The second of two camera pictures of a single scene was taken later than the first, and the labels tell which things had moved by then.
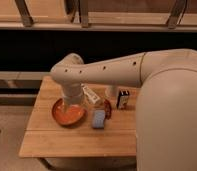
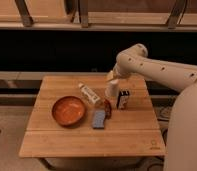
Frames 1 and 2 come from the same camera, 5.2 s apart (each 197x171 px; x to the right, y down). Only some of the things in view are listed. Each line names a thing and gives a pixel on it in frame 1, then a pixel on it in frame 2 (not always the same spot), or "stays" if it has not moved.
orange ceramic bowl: [70, 115] stays
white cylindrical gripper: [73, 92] → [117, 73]
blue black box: [123, 98] stays
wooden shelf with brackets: [99, 15] stays
